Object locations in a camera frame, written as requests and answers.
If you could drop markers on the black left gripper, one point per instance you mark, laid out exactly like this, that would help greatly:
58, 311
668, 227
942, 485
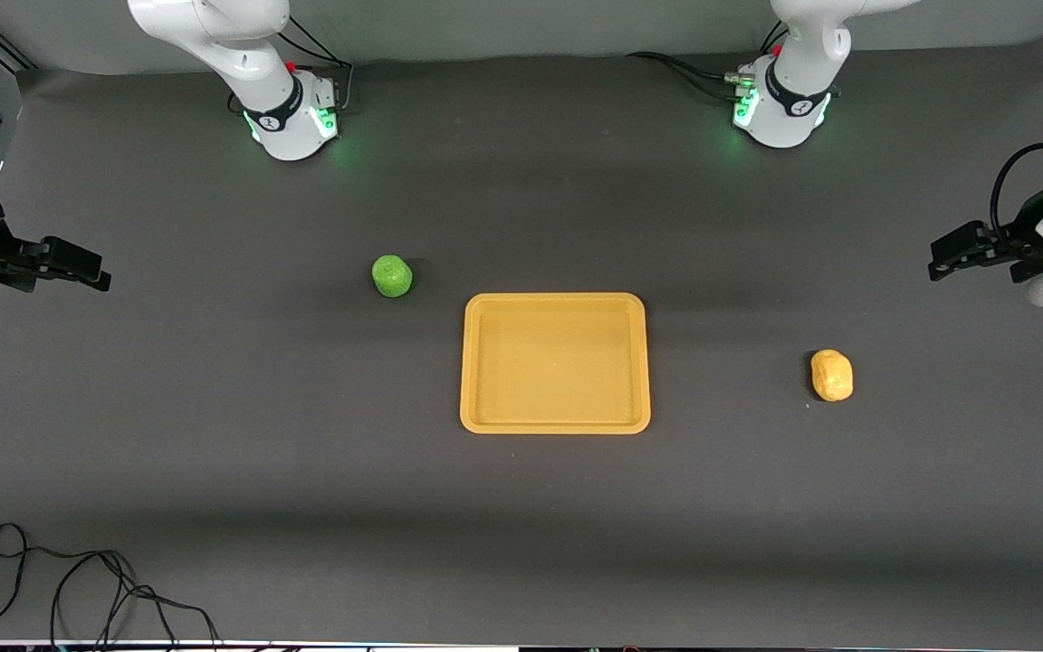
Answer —
1017, 241

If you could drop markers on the yellow potato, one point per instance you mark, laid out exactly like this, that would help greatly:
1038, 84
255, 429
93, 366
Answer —
832, 375

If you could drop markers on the green apple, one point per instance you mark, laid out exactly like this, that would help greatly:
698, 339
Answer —
392, 276

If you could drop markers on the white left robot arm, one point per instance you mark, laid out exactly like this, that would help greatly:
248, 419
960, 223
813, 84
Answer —
793, 100

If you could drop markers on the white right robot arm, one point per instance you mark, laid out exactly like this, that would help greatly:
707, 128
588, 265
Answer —
250, 54

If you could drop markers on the yellow plastic tray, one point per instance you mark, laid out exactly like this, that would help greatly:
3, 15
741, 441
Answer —
558, 362

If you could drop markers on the aluminium frame rail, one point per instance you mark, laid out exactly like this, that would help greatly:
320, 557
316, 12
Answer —
13, 51

